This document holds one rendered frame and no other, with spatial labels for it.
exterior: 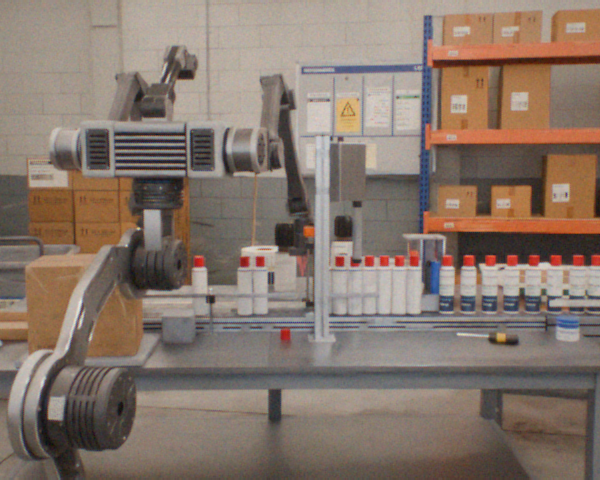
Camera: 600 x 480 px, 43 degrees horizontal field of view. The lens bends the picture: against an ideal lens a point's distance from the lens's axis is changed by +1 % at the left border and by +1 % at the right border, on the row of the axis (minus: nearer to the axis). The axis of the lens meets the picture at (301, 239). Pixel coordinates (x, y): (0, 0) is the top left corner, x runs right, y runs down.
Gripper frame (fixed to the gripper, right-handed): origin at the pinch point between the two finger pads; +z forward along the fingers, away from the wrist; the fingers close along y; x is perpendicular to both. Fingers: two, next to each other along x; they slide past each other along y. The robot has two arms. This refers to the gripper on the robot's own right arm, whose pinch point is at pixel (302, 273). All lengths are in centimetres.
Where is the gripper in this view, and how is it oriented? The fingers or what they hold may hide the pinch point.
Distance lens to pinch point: 266.5
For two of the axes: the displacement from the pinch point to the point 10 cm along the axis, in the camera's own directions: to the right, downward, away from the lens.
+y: -10.0, 0.1, -0.1
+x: 0.1, 1.1, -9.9
